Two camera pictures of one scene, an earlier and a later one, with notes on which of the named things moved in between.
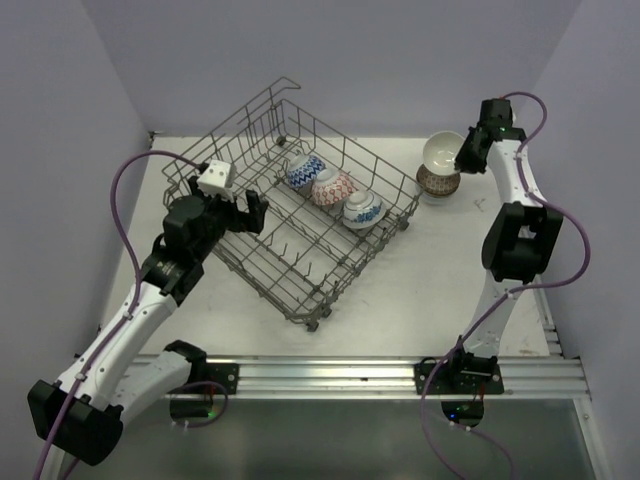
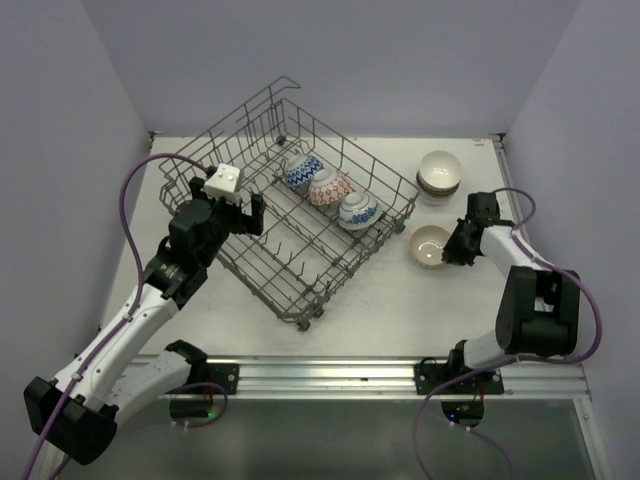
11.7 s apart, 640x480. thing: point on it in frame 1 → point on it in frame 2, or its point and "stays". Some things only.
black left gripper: [245, 221] stays
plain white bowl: [438, 201] stays
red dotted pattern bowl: [437, 184] stays
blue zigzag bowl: [303, 169] stays
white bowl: [440, 150] → [439, 169]
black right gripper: [463, 161] → [451, 250]
